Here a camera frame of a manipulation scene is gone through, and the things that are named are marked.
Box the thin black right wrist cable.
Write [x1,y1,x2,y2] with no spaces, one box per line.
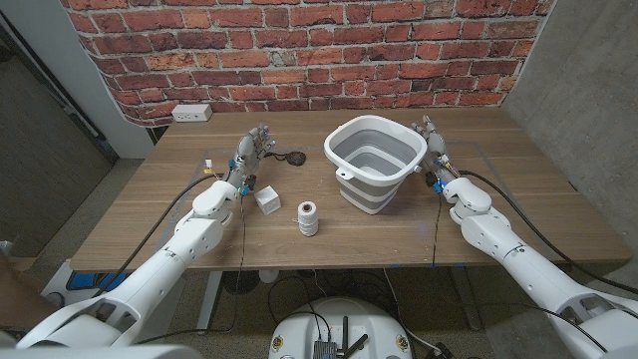
[430,192,443,268]

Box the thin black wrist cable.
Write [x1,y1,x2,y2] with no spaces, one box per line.
[430,192,443,268]
[137,193,248,345]

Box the thin black left wrist cable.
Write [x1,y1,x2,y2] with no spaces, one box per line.
[137,193,248,345]

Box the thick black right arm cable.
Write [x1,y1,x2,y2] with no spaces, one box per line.
[458,170,638,295]

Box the printed brick backdrop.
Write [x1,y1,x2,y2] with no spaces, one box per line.
[59,0,557,129]

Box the black electronics module with antennas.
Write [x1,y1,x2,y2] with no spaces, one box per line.
[312,316,370,359]

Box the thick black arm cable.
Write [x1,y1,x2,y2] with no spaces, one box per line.
[458,170,638,295]
[92,172,223,299]

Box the white table leg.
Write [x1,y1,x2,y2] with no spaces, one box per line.
[196,271,224,334]

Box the black floor cable loop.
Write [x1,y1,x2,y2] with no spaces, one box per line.
[267,276,333,340]

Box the white cube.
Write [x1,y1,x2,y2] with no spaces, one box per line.
[253,184,282,216]

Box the grey table leg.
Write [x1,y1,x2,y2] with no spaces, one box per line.
[448,266,483,332]

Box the round black floor object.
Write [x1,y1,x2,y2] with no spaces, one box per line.
[222,271,260,295]

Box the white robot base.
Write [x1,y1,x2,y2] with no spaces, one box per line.
[267,297,414,359]

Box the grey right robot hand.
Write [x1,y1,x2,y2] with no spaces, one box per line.
[410,115,463,193]

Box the black coiled power cable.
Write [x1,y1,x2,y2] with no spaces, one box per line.
[263,150,307,168]

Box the white grey collapsible bucket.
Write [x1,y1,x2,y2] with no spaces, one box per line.
[323,115,429,215]

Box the blue floor item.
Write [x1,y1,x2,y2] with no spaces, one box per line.
[66,271,126,293]

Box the white robot chest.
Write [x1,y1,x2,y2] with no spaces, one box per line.
[0,343,200,359]

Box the white thread spool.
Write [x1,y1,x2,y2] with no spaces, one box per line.
[297,200,320,237]

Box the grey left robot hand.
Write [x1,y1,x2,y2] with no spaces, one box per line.
[223,123,277,195]

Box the white power outlet box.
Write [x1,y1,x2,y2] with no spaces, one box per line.
[170,103,213,124]

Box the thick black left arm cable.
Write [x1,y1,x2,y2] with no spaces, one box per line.
[92,172,223,299]

